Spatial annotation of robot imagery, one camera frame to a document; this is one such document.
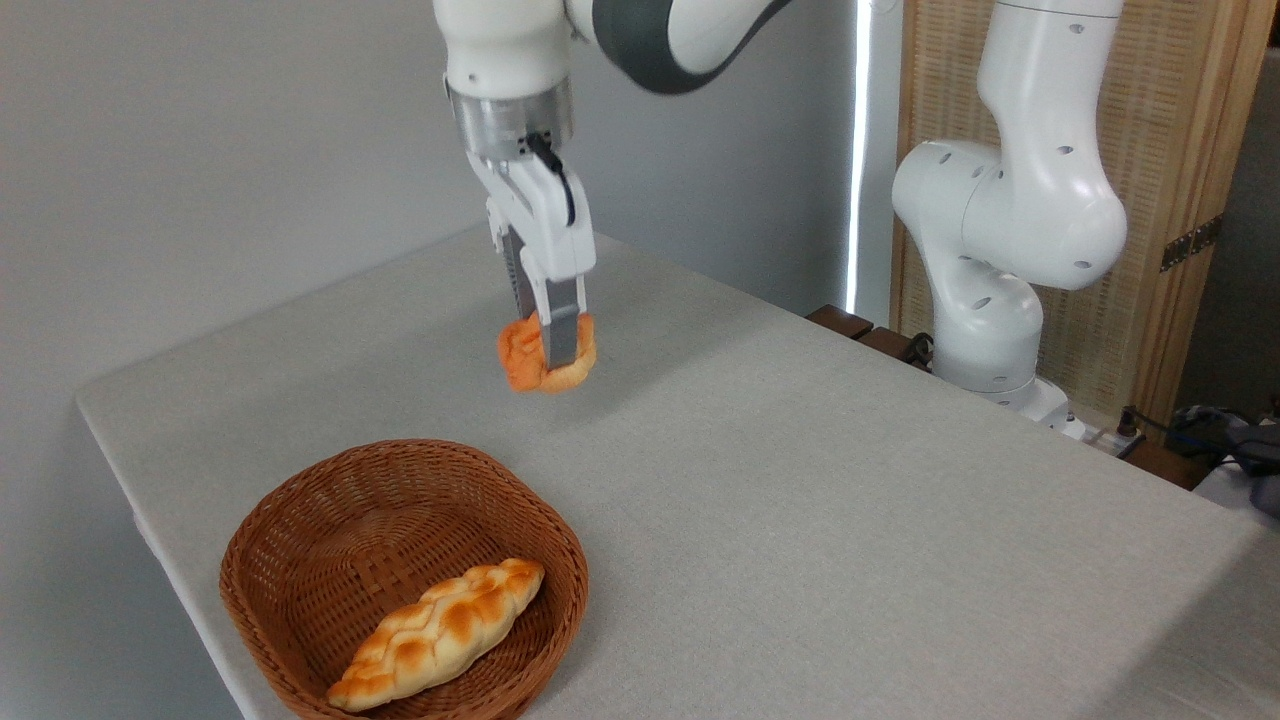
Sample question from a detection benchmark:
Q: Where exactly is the brown wicker basket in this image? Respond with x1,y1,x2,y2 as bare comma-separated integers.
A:
219,439,590,720

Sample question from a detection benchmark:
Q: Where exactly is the dark metal screen hinge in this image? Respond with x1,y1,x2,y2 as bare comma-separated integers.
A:
1160,214,1223,273

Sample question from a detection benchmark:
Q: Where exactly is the round flower-shaped bread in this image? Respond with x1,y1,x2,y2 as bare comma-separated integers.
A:
497,312,598,394

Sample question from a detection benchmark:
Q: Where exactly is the white power strip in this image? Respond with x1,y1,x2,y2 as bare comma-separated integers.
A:
1060,415,1147,461

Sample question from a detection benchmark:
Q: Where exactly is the dark brown wooden block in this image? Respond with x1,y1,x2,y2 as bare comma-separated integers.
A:
806,304,876,341
1122,440,1217,491
858,326,917,363

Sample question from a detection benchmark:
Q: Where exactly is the wooden rattan folding screen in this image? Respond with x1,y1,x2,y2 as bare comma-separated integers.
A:
890,0,1280,423

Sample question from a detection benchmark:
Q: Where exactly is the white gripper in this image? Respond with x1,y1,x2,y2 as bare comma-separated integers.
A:
465,150,598,371

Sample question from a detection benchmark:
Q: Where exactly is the long braided bread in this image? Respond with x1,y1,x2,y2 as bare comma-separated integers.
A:
326,558,546,713

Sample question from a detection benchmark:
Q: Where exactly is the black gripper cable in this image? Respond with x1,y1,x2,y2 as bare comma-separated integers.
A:
527,133,578,228

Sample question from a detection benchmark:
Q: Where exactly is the dark bundle of cables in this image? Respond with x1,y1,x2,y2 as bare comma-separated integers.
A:
1160,398,1280,518

